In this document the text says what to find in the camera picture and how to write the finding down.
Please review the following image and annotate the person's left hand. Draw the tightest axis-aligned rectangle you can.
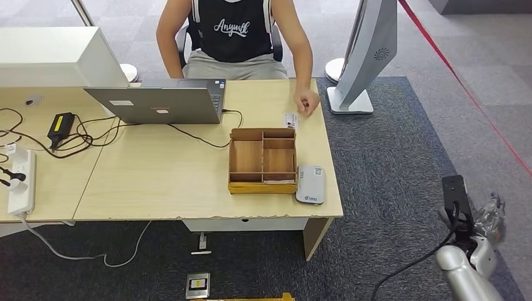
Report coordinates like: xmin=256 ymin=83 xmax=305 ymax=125
xmin=292 ymin=88 xmax=322 ymax=117

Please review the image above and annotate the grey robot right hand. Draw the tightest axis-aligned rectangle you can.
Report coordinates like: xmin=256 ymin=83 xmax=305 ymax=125
xmin=472 ymin=191 xmax=508 ymax=246

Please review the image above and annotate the white card reader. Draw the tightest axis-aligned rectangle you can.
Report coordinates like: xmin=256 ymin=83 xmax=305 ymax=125
xmin=295 ymin=164 xmax=327 ymax=206

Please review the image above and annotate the person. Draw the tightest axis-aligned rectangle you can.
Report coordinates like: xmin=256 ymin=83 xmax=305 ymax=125
xmin=156 ymin=0 xmax=322 ymax=117

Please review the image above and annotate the stanchion with round white base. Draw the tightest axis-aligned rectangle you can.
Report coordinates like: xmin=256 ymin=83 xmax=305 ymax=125
xmin=70 ymin=0 xmax=140 ymax=83
xmin=324 ymin=58 xmax=346 ymax=85

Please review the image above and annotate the black office chair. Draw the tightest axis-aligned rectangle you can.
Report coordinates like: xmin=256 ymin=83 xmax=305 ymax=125
xmin=176 ymin=23 xmax=284 ymax=70

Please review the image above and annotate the silver kiosk stand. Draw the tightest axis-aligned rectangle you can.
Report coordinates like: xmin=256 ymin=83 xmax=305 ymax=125
xmin=326 ymin=0 xmax=398 ymax=115

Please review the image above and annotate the wooden compartment organizer box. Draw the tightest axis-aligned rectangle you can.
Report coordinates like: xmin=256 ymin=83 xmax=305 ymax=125
xmin=227 ymin=127 xmax=299 ymax=195

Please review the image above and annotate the dark grey rug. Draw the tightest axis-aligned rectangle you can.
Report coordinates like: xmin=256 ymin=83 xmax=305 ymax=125
xmin=0 ymin=76 xmax=526 ymax=301

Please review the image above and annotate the white under-desk panel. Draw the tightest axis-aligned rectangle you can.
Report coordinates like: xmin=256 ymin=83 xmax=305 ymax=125
xmin=182 ymin=217 xmax=309 ymax=233

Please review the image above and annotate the red barrier belt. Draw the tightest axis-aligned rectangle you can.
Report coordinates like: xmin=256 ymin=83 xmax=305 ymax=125
xmin=396 ymin=0 xmax=532 ymax=177

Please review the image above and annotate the grey laptop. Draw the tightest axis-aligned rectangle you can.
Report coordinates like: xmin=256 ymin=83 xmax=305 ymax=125
xmin=83 ymin=78 xmax=227 ymax=125

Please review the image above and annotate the light wood desk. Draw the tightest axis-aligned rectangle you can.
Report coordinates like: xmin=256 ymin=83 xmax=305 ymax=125
xmin=73 ymin=78 xmax=344 ymax=261
xmin=0 ymin=86 xmax=116 ymax=224

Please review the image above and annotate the floor socket with open lid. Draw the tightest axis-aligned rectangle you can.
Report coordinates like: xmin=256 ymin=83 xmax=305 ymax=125
xmin=191 ymin=231 xmax=213 ymax=256

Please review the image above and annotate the grey block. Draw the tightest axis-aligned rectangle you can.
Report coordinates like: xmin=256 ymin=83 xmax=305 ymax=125
xmin=427 ymin=0 xmax=532 ymax=16

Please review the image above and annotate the metal floor socket box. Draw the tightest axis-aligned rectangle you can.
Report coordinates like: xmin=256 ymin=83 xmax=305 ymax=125
xmin=185 ymin=272 xmax=211 ymax=300

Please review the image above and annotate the black laptop power adapter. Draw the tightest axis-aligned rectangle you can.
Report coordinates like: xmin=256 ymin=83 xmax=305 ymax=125
xmin=46 ymin=112 xmax=76 ymax=151

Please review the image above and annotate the large white box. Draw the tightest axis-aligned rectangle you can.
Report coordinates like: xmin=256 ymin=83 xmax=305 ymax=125
xmin=0 ymin=26 xmax=130 ymax=89

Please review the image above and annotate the white power strip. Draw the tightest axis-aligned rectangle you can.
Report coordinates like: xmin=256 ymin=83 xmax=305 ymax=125
xmin=7 ymin=149 xmax=38 ymax=217

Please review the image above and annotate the black plug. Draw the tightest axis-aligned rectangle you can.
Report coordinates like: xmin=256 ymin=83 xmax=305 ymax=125
xmin=0 ymin=166 xmax=27 ymax=187

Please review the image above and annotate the white desk support panel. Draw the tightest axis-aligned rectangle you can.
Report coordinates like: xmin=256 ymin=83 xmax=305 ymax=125
xmin=0 ymin=222 xmax=77 ymax=238

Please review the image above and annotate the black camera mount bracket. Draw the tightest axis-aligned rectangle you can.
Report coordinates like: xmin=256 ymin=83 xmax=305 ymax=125
xmin=440 ymin=174 xmax=478 ymax=252

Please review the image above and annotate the black laptop charger cable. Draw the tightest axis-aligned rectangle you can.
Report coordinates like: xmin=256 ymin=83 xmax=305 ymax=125
xmin=50 ymin=108 xmax=244 ymax=159

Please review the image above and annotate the black mains cable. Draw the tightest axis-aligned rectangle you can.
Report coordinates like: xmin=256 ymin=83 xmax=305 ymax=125
xmin=0 ymin=108 xmax=56 ymax=164

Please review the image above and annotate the white power cable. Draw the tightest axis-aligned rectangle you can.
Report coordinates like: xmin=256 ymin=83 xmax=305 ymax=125
xmin=19 ymin=213 xmax=152 ymax=269

